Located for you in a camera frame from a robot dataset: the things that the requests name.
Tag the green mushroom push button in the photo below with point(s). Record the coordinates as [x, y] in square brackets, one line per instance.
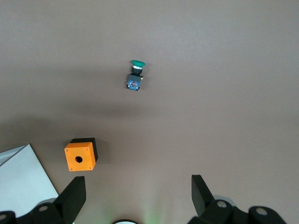
[137, 62]

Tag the orange button enclosure box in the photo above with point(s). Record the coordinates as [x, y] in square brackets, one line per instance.
[79, 158]

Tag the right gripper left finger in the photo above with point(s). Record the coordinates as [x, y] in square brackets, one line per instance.
[70, 200]

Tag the white drawer cabinet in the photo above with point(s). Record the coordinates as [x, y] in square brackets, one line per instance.
[21, 182]

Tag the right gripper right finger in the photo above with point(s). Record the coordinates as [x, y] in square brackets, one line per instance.
[205, 205]

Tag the brown table mat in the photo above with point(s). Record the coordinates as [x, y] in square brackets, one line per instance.
[210, 93]

